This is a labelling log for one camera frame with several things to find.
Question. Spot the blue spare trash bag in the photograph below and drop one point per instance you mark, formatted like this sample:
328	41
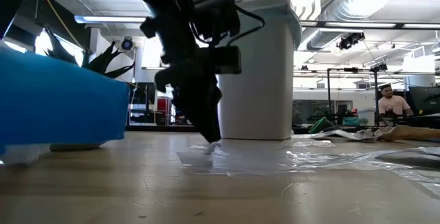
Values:
62	103

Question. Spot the red tool cart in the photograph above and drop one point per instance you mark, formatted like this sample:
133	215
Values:
164	109

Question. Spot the clear plastic bag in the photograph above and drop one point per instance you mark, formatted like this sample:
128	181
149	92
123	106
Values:
292	158

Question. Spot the ceiling light bar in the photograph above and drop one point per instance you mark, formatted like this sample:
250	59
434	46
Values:
110	19

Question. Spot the round black ceiling fixture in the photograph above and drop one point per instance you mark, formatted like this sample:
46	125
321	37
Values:
127	43

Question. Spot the white plastic trash bin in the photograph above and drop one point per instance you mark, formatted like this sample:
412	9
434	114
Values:
258	90

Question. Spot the black stand frame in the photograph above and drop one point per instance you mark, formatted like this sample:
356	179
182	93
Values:
350	69

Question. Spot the black ceiling camera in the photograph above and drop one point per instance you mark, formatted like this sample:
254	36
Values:
350	40

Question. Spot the person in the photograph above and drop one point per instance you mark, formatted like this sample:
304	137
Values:
392	103

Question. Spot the white folded paper sheet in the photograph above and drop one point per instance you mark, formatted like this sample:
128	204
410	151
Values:
343	134

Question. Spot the succulent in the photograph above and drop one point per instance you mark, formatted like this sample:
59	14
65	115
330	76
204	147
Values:
99	62

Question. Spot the large white plastic bag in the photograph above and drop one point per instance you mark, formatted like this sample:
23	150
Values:
24	153

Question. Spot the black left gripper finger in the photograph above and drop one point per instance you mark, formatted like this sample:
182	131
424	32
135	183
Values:
164	79
203	107

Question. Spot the wide black monitor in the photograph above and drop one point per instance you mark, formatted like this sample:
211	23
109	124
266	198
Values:
426	100

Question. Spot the white plastic bucket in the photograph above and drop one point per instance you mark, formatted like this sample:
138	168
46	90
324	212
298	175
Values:
366	117

